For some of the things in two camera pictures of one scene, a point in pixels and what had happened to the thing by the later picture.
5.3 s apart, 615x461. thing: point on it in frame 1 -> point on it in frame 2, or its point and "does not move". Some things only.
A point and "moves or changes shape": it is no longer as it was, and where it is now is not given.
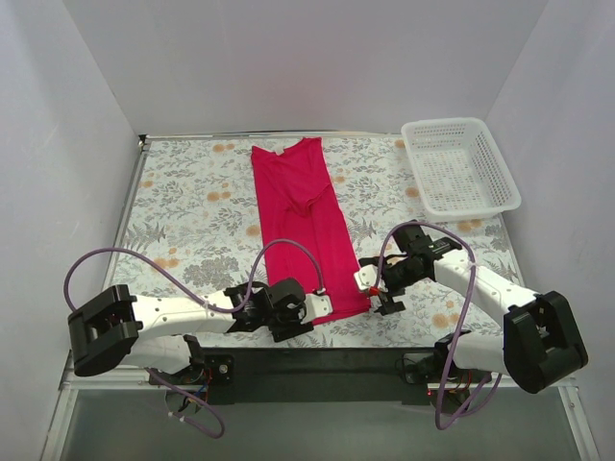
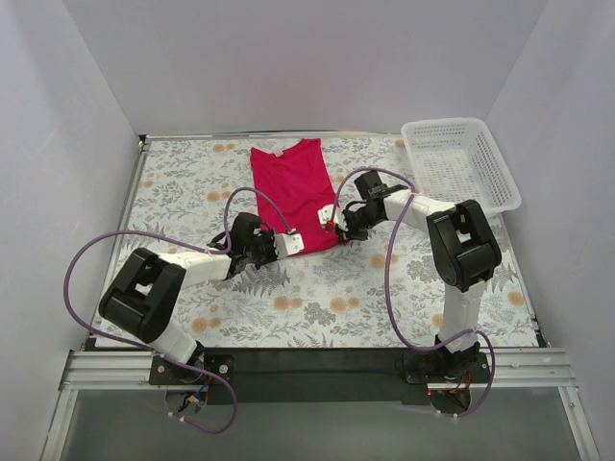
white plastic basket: x=457 y=172 does not move
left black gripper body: x=292 y=329 -> x=268 y=247
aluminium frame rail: x=75 y=379 does not move
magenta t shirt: x=307 y=232 moves or changes shape
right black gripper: x=387 y=305 -> x=350 y=226
